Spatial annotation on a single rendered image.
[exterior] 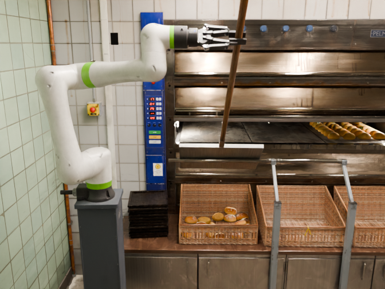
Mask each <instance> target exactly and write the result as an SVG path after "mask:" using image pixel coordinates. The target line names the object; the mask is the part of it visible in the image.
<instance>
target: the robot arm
mask: <svg viewBox="0 0 385 289"><path fill-rule="evenodd" d="M235 32H236V30H230V29H229V28H227V26H215V25H208V24H204V27H203V29H197V28H189V29H187V26H167V25H160V24H155V23H151V24H148V25H146V26H145V27H144V28H143V29H142V31H141V34H140V42H141V51H142V57H141V58H140V59H134V60H127V61H115V62H102V61H95V62H91V63H77V64H70V65H62V66H53V65H48V66H44V67H42V68H40V69H39V70H38V71H37V73H36V76H35V82H36V86H37V88H38V91H39V93H40V96H41V99H42V102H43V105H44V108H45V112H46V115H47V118H48V122H49V127H50V131H51V135H52V140H53V146H54V154H55V159H56V172H57V176H58V179H59V180H60V181H61V182H62V183H64V184H66V185H77V184H78V183H79V185H78V186H77V187H76V188H73V190H60V194H61V195H62V194H72V195H73V196H74V197H75V196H76V197H77V201H82V200H87V201H89V202H105V201H109V200H111V199H113V198H114V197H115V191H114V190H113V188H112V164H111V152H110V151H109V150H108V149H107V148H105V147H93V148H89V149H87V150H85V151H83V152H81V151H80V148H79V145H78V142H77V138H76V134H75V131H74V128H73V123H72V118H71V114H70V109H69V102H68V94H67V91H68V90H80V89H90V88H101V87H104V86H108V85H112V84H118V83H127V82H139V81H143V82H158V81H161V80H162V79H163V78H164V77H165V75H166V72H167V66H166V50H167V49H187V46H188V45H189V47H197V46H201V47H203V48H204V51H205V52H208V51H210V50H226V49H228V47H229V45H246V40H247V39H246V38H235ZM222 36H229V38H230V39H229V40H223V39H218V38H213V37H222ZM83 181H85V183H81V182H83Z"/></svg>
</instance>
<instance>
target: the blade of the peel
mask: <svg viewBox="0 0 385 289"><path fill-rule="evenodd" d="M263 149H264V145H263V144H225V145H224V147H219V144H207V143H180V144H179V155H180V158H260V156H261V154H262V151H263ZM257 164H258V163H218V162H180V168H181V169H256V167H257Z"/></svg>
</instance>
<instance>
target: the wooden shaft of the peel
mask: <svg viewBox="0 0 385 289"><path fill-rule="evenodd" d="M248 2H249V0H240V4H239V12H238V19H237V27H236V32H235V38H242V36H243V29H244V25H245V19H246V12H247V8H248ZM240 48H241V45H234V47H233V55H232V59H231V67H230V74H229V82H228V86H227V94H226V101H225V109H224V114H223V121H222V129H221V136H220V140H221V141H224V140H225V135H226V129H227V122H228V118H229V112H230V105H231V99H232V95H233V88H234V82H235V76H236V71H237V65H238V59H239V53H240Z"/></svg>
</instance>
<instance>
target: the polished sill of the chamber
mask: <svg viewBox="0 0 385 289"><path fill-rule="evenodd" d="M180 143H207V144H219V142H175V149H179V144H180ZM225 144H254V145H264V149H301V150H385V143H270V142H225Z"/></svg>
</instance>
